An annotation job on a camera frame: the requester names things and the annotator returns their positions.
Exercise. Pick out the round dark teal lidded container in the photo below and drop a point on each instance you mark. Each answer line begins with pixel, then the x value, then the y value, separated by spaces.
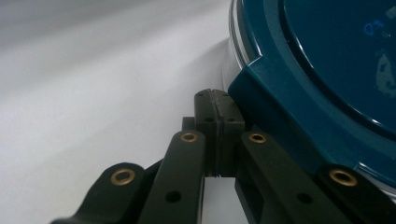
pixel 311 93

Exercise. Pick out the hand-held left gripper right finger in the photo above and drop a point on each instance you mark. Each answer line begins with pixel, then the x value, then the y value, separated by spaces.
pixel 232 130

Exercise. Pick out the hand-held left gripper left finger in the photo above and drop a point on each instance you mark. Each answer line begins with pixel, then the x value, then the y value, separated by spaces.
pixel 205 124

